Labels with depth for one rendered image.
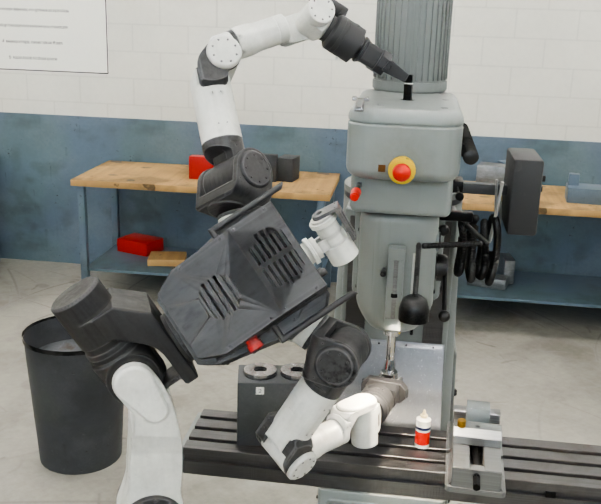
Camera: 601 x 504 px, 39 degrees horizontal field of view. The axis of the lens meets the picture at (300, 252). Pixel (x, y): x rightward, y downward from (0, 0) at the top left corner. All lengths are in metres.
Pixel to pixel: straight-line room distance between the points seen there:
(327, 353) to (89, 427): 2.42
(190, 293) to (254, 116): 4.85
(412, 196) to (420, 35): 0.46
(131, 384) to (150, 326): 0.12
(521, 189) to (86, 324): 1.22
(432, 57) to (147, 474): 1.24
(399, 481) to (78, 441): 2.05
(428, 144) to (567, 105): 4.56
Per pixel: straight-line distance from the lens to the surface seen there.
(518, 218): 2.37
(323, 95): 6.36
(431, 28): 2.25
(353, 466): 2.30
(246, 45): 1.94
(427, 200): 2.01
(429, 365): 2.65
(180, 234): 6.77
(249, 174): 1.76
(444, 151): 1.90
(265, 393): 2.28
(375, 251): 2.09
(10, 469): 4.24
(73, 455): 4.08
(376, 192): 2.01
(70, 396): 3.92
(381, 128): 1.89
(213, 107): 1.85
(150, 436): 1.82
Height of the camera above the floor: 2.11
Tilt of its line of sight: 17 degrees down
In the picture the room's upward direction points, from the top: 2 degrees clockwise
